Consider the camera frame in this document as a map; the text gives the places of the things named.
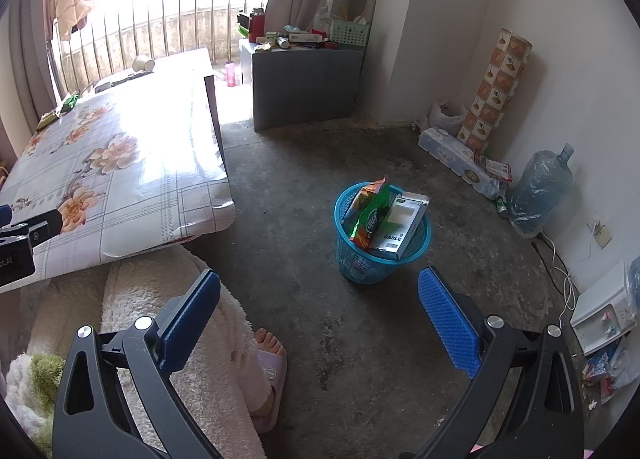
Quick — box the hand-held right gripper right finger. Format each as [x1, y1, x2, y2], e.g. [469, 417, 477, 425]
[415, 266, 586, 459]

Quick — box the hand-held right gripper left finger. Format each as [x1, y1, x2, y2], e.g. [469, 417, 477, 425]
[51, 269, 223, 459]

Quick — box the blue plastic wastebasket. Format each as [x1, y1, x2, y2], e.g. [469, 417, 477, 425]
[334, 182, 432, 286]

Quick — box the white cable box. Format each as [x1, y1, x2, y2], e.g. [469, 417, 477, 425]
[369, 192, 430, 260]

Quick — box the glossy green snack bag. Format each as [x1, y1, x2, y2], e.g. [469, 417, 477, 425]
[348, 179, 401, 250]

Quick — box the cream fleece robe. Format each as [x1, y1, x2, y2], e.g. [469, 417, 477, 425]
[0, 244, 268, 459]

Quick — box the person's foot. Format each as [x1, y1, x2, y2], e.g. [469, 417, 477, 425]
[250, 328, 287, 420]

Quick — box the pink slipper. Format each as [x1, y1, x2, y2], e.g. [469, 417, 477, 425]
[250, 351, 288, 435]

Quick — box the orange snack bag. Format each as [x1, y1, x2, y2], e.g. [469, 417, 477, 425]
[341, 175, 390, 225]

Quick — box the blue water jug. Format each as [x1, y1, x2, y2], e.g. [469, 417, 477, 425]
[506, 142, 576, 239]

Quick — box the white water dispenser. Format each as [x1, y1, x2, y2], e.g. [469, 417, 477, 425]
[570, 259, 640, 355]

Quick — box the red white paper packet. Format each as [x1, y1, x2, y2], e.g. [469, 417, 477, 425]
[475, 152, 513, 184]

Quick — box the toilet paper pack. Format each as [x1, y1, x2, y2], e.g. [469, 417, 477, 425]
[418, 126, 502, 200]

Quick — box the blue printed plastic bag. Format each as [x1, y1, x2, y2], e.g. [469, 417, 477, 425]
[582, 336, 633, 400]

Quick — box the white plastic bag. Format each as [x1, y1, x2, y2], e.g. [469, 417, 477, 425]
[429, 100, 470, 135]

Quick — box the rolled tile-patterned mat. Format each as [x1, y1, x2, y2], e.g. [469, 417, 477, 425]
[457, 28, 533, 155]

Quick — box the grey cabinet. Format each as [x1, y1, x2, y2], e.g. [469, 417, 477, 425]
[239, 38, 365, 132]

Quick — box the metal window railing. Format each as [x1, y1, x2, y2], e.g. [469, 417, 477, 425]
[47, 0, 263, 95]

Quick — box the red thermos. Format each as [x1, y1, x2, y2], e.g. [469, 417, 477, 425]
[248, 8, 266, 43]

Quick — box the green plastic storage basket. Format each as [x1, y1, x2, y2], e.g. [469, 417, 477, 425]
[330, 19, 372, 49]

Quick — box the white cable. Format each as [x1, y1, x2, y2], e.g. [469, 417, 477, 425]
[532, 229, 581, 320]

